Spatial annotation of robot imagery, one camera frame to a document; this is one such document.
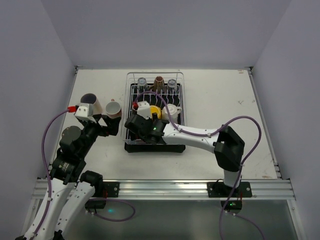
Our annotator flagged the yellow mug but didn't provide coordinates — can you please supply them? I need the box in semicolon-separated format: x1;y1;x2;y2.
150;105;162;119

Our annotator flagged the pink floral mug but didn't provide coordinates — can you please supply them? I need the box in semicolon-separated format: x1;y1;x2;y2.
105;99;122;119

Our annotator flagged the light pink mug dark interior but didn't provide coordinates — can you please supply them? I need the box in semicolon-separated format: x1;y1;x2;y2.
80;93;103;115

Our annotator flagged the white faceted mug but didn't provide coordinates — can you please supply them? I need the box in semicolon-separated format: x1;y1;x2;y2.
161;103;182;123

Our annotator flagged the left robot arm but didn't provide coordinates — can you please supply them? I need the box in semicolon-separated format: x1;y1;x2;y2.
19;114;121;240

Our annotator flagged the black drip tray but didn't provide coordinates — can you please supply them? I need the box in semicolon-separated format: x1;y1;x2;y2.
121;82;187;153

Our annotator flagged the brown striped mug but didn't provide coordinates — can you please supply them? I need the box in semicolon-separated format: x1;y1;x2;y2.
148;76;165;94

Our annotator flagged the right clear drinking glass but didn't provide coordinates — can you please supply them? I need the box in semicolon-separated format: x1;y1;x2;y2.
167;78;178;95

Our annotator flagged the clear drinking glass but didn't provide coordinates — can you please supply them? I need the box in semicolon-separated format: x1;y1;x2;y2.
137;77;149;94
167;78;178;95

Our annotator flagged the left clear drinking glass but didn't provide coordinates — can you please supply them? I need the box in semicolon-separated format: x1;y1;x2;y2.
137;77;149;94

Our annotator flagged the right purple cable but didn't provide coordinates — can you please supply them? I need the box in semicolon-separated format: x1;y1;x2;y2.
133;91;266;240

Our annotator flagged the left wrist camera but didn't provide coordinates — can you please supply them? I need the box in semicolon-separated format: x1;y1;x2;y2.
74;103;97;123

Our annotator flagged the white wire dish rack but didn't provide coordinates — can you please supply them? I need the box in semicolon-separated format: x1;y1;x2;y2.
121;71;187;145

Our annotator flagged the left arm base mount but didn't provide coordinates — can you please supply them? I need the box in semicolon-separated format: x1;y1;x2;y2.
84;181;120;213

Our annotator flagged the aluminium mounting rail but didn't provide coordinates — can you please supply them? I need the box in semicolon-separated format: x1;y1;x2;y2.
31;178;296;201

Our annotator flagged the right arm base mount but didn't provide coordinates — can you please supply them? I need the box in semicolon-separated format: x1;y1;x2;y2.
206;179;253;214

